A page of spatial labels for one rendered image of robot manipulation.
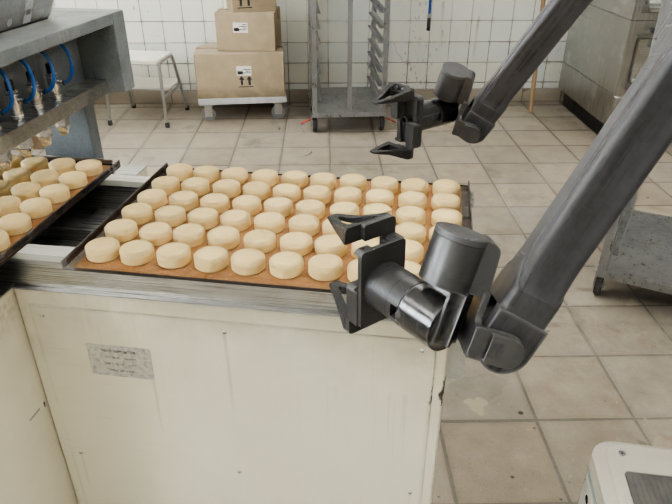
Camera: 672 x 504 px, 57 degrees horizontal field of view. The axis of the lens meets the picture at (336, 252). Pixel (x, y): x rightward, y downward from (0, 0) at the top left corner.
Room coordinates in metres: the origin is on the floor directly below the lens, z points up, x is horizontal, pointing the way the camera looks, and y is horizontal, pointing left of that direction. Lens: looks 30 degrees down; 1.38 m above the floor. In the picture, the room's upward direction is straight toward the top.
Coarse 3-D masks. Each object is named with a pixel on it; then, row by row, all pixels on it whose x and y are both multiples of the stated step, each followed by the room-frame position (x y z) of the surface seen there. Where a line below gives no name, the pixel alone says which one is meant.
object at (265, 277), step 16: (208, 192) 1.06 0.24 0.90; (272, 192) 1.06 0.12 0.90; (400, 192) 1.06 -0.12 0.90; (144, 224) 0.93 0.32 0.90; (288, 224) 0.93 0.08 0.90; (320, 224) 0.93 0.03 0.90; (240, 240) 0.88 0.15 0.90; (192, 256) 0.82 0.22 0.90; (304, 256) 0.82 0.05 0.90; (352, 256) 0.82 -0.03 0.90; (144, 272) 0.78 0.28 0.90; (160, 272) 0.78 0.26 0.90; (176, 272) 0.78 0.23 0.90; (192, 272) 0.78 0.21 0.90; (224, 272) 0.78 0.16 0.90; (304, 272) 0.78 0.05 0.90; (320, 288) 0.73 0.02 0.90
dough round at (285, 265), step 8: (272, 256) 0.79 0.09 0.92; (280, 256) 0.79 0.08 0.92; (288, 256) 0.79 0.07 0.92; (296, 256) 0.79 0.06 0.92; (272, 264) 0.77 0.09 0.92; (280, 264) 0.77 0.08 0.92; (288, 264) 0.77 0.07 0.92; (296, 264) 0.77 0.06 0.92; (272, 272) 0.77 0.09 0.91; (280, 272) 0.76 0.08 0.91; (288, 272) 0.76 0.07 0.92; (296, 272) 0.76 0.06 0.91
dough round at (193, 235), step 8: (184, 224) 0.89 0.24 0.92; (192, 224) 0.89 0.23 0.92; (176, 232) 0.86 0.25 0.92; (184, 232) 0.86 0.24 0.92; (192, 232) 0.86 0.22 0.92; (200, 232) 0.86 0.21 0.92; (176, 240) 0.85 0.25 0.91; (184, 240) 0.85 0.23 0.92; (192, 240) 0.85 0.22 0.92; (200, 240) 0.86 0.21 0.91
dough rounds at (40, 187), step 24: (24, 168) 1.13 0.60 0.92; (48, 168) 1.18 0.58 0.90; (72, 168) 1.16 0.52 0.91; (96, 168) 1.15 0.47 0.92; (0, 192) 1.03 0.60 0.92; (24, 192) 1.02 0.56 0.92; (48, 192) 1.02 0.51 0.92; (72, 192) 1.06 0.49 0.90; (0, 216) 0.96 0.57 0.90; (24, 216) 0.92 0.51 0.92; (0, 240) 0.84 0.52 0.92
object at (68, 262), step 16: (160, 176) 1.14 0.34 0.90; (464, 192) 1.06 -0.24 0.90; (464, 208) 1.00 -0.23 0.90; (464, 224) 0.93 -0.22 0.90; (80, 256) 0.83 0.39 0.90; (96, 272) 0.78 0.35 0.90; (112, 272) 0.78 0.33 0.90; (128, 272) 0.77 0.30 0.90; (288, 288) 0.74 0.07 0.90; (304, 288) 0.73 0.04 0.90
